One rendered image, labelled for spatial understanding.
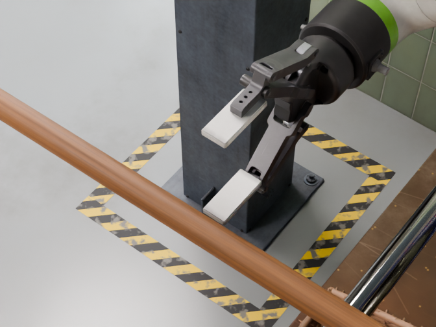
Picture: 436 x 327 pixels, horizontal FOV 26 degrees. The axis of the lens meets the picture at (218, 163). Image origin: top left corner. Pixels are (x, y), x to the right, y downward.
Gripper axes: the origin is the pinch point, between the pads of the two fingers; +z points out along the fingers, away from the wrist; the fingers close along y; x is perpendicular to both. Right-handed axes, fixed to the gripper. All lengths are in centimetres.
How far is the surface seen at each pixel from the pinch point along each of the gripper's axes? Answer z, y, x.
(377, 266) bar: -1.9, 2.3, -18.3
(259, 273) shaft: 7.4, -0.6, -10.4
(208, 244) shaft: 7.6, -0.2, -4.5
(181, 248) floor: -46, 120, 47
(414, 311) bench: -33, 62, -16
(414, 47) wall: -117, 94, 27
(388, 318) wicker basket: -20, 44, -16
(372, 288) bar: 0.7, 2.1, -19.2
